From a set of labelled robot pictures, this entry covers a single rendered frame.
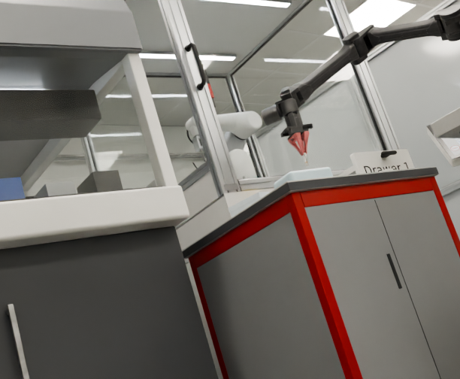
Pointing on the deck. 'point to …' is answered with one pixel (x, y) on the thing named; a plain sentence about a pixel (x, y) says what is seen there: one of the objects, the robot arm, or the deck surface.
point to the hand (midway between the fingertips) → (304, 153)
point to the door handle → (198, 64)
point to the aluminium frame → (179, 23)
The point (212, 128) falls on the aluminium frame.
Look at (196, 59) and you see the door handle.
